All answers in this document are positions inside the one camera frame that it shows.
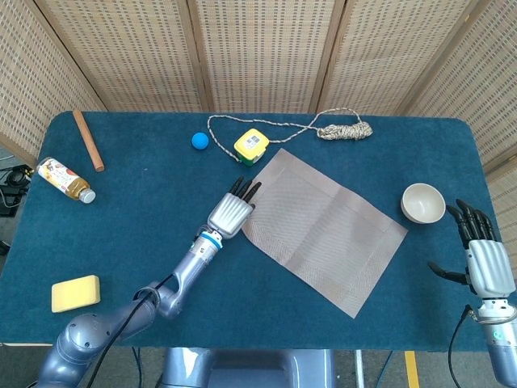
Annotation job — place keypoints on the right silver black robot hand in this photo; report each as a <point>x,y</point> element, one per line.
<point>486,266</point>

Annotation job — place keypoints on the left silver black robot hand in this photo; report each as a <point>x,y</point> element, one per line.
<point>228,216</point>

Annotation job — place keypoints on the cream ceramic bowl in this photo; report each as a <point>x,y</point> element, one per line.
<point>423,204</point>

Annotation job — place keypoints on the woven grey placemat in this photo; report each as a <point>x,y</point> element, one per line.
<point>323,234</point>

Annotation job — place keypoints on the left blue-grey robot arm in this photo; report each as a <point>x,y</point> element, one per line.
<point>190,266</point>

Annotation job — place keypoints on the green box with yellow lid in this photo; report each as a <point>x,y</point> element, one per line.
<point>251,143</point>

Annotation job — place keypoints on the blue ball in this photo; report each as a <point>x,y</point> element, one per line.
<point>200,141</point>

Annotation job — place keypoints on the blue carpet table cover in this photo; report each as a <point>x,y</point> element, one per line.
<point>141,226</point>

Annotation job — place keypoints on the yellow floor tape strip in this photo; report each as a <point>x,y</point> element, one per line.
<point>411,369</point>

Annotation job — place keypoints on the blue-grey robot torso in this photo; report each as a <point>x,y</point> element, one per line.
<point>250,368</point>

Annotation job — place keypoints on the brown wooden dowel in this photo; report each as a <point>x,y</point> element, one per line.
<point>89,141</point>

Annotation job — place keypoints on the white table leg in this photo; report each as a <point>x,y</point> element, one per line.
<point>359,368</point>

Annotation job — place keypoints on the yellow sponge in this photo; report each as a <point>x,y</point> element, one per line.
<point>76,293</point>

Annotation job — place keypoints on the woven bamboo folding screen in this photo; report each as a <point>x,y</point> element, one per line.
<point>262,48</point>

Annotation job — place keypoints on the tea bottle with white cap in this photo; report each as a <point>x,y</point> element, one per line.
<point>60,175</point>

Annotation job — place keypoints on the black equipment on floor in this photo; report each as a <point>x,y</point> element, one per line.
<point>14,178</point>

